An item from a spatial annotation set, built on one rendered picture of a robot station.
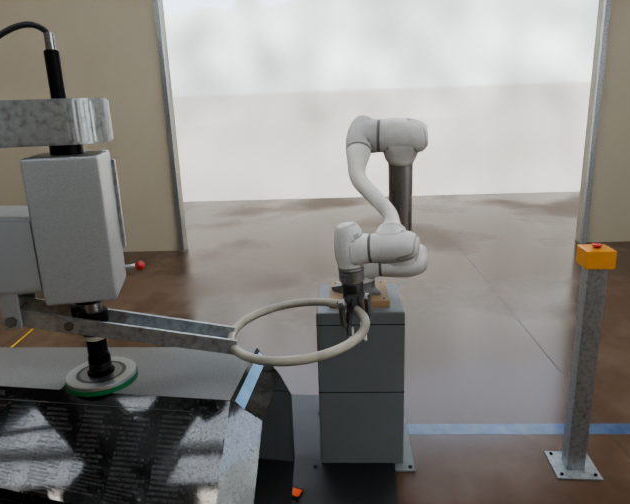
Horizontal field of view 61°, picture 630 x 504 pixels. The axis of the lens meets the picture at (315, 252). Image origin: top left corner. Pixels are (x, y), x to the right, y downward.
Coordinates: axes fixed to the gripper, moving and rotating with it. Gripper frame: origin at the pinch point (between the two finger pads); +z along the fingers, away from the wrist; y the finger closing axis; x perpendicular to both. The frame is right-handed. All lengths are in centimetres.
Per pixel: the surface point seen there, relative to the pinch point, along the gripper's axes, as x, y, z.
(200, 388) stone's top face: 5, 60, -2
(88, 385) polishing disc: -9, 90, -8
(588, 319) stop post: 16, -105, 21
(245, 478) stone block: 28, 57, 17
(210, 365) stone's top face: -8, 53, -2
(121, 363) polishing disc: -19, 79, -7
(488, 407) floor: -46, -106, 96
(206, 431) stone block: 18, 63, 5
